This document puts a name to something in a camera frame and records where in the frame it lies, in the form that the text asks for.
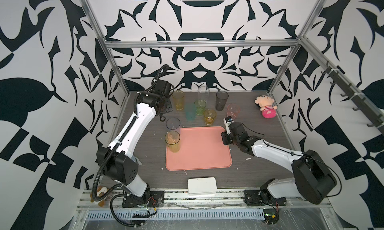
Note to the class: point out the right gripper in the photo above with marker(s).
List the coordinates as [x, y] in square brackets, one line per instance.
[224, 137]

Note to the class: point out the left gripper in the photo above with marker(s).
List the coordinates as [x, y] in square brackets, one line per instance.
[169, 107]

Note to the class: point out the amber tall glass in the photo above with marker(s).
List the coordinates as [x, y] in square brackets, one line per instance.
[178, 98]

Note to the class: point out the pink glass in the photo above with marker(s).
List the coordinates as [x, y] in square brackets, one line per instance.
[233, 111]

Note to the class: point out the blue-purple glass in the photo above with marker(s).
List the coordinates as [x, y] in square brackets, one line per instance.
[173, 125]

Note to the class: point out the pink tray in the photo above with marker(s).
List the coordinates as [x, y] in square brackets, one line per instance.
[201, 148]

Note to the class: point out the yellow-green glass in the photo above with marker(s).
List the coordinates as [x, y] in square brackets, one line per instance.
[172, 140]

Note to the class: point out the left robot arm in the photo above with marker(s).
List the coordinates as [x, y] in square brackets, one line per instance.
[117, 160]

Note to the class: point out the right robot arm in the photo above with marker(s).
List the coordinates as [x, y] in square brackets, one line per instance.
[312, 179]

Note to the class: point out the yellow short glass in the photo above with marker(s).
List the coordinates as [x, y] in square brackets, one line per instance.
[209, 116]

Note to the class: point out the teal glass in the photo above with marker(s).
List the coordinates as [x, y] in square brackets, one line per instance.
[190, 111]

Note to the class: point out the pink plush doll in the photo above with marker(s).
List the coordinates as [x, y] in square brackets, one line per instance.
[265, 104]

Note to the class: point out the clear tall glass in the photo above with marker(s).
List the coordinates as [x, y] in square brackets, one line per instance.
[203, 93]

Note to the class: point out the dark grey glass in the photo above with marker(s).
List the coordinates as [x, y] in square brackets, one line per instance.
[221, 100]

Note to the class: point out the green small glass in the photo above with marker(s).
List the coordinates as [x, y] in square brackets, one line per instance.
[200, 107]

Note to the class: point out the white box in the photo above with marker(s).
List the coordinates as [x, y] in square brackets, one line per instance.
[202, 186]

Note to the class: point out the brown white plush toy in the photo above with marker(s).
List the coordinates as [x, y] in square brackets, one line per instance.
[102, 191]

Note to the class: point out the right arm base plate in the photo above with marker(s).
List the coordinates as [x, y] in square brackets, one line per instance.
[255, 197]

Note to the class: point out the white cable duct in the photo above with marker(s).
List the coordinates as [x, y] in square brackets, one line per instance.
[187, 214]

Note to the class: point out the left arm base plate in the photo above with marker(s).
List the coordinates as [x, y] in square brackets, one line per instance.
[150, 199]

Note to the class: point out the wall hook rail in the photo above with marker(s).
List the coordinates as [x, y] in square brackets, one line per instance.
[361, 101]

